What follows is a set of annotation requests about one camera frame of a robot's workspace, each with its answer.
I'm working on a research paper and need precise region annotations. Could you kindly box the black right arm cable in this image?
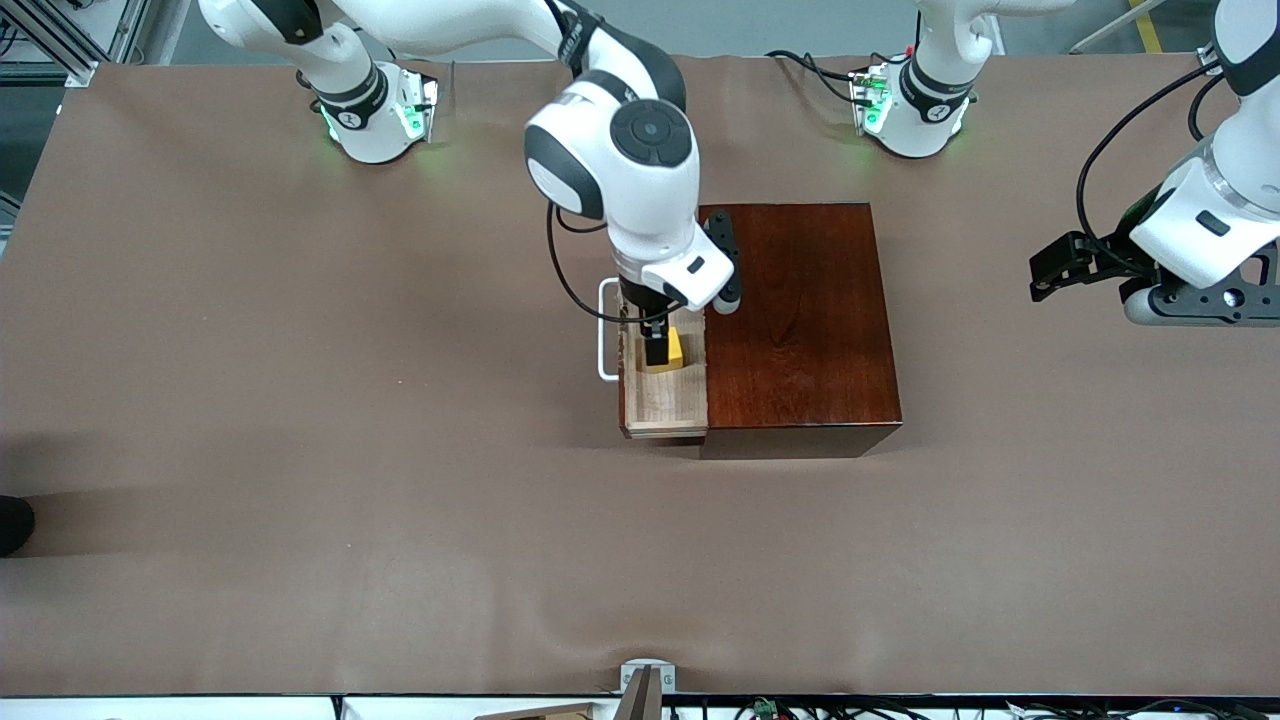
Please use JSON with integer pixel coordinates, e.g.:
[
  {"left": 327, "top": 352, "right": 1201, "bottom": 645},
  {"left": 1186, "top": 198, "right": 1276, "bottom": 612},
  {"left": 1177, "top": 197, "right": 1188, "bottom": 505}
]
[{"left": 545, "top": 0, "right": 683, "bottom": 327}]

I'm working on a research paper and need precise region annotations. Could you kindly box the black round object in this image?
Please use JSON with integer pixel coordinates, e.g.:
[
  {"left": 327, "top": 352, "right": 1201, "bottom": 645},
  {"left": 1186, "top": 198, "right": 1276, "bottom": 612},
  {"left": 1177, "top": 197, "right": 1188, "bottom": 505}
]
[{"left": 0, "top": 495, "right": 36, "bottom": 558}]

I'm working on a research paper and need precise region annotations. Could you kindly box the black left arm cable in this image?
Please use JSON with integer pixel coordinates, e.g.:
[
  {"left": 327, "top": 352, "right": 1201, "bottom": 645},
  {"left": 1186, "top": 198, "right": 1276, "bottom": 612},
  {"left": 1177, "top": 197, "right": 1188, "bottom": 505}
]
[{"left": 1076, "top": 60, "right": 1237, "bottom": 277}]

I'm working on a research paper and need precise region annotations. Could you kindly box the grey metal post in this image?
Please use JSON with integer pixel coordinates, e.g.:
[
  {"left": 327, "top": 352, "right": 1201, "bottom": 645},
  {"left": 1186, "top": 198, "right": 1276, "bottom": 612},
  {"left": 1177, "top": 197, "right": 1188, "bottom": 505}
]
[{"left": 612, "top": 668, "right": 663, "bottom": 720}]

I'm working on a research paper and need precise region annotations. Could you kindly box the light wooden plank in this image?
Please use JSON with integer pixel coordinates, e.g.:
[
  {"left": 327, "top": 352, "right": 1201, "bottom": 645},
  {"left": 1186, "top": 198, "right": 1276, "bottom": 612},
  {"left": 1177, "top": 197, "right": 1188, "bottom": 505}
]
[{"left": 475, "top": 703, "right": 597, "bottom": 720}]

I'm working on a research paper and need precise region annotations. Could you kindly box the brown table cover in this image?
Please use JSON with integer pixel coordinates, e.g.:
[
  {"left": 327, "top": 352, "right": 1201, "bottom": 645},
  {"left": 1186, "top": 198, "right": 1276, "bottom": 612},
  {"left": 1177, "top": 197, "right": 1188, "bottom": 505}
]
[{"left": 0, "top": 55, "right": 1280, "bottom": 698}]

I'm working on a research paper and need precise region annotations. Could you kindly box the aluminium frame structure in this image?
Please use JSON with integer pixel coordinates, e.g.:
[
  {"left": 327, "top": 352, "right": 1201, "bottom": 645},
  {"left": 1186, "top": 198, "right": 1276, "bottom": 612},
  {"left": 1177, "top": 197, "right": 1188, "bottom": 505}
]
[{"left": 0, "top": 0, "right": 151, "bottom": 87}]

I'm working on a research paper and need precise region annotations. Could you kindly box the yellow floor tape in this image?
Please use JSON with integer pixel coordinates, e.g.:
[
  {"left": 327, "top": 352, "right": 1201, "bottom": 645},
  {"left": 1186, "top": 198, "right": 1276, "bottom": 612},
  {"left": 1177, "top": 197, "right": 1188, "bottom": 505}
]
[{"left": 1128, "top": 0, "right": 1167, "bottom": 54}]

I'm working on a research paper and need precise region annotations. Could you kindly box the silver metal bracket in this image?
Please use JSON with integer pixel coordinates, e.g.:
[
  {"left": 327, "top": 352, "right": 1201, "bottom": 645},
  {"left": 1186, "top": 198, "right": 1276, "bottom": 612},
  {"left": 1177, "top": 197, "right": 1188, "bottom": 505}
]
[{"left": 620, "top": 659, "right": 677, "bottom": 694}]

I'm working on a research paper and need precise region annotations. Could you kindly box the dark brown wooden cabinet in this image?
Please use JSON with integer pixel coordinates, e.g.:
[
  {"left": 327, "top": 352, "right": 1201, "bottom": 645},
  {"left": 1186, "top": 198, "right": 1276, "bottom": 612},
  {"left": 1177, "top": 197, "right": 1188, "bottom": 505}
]
[{"left": 697, "top": 202, "right": 904, "bottom": 461}]

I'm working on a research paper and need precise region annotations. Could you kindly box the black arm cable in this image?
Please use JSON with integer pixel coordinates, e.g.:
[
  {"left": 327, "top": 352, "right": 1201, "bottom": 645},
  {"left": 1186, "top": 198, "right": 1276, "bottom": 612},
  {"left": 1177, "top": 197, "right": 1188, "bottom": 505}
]
[
  {"left": 1076, "top": 60, "right": 1237, "bottom": 277},
  {"left": 545, "top": 0, "right": 683, "bottom": 327}
]

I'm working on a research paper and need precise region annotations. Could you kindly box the silver arm base connector bracket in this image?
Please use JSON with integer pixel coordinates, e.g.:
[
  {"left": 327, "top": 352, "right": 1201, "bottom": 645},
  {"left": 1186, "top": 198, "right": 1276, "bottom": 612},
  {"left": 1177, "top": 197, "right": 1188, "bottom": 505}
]
[
  {"left": 848, "top": 66, "right": 893, "bottom": 137},
  {"left": 398, "top": 68, "right": 441, "bottom": 143}
]

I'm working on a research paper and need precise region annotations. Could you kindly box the black left base cable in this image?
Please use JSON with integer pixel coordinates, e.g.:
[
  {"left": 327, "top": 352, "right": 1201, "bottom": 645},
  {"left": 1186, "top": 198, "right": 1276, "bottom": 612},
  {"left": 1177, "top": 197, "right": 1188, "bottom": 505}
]
[{"left": 765, "top": 48, "right": 863, "bottom": 107}]

